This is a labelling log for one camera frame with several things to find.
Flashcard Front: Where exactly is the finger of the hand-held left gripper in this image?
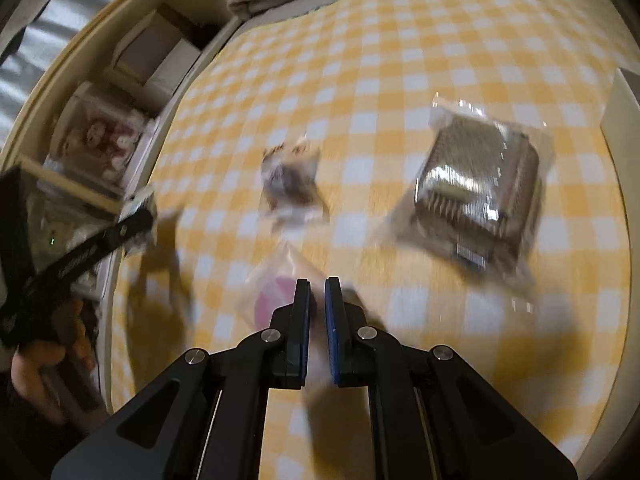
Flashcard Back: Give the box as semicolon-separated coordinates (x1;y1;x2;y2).
30;209;155;292

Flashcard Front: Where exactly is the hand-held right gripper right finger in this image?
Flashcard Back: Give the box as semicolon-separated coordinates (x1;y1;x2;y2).
324;276;578;480

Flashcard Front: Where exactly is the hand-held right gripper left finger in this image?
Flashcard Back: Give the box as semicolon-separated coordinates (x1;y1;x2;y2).
50;277;312;480

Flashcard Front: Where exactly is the purple donut packet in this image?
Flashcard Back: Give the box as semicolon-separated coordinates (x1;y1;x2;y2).
237;242;361;341

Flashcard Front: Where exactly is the white cardboard box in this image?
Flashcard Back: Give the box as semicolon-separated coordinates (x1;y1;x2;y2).
600;67;640;161

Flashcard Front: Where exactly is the person's left forearm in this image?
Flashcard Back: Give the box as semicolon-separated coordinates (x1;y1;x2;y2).
0;385;108;480

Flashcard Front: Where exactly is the person's left hand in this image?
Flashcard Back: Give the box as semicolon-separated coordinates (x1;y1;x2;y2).
10;300;98;426

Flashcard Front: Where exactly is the wooden shelf unit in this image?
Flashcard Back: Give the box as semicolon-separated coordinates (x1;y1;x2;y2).
0;0;241;311

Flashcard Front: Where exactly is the red white plush toy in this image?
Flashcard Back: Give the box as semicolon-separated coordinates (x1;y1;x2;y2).
65;110;146;181

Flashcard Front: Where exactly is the small brown snack packet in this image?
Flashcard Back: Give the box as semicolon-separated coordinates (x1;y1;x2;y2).
257;135;331;228

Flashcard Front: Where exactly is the clear bag brown cake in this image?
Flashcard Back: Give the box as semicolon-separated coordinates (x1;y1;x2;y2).
380;92;556;301

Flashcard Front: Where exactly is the pale storage box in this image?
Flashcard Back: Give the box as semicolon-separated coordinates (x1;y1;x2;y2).
112;7;201;96

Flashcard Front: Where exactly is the silver curtain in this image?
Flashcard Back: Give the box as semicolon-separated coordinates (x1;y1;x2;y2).
0;0;146;76

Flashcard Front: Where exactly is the yellow checkered cloth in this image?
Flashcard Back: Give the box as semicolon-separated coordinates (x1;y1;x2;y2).
107;0;631;480

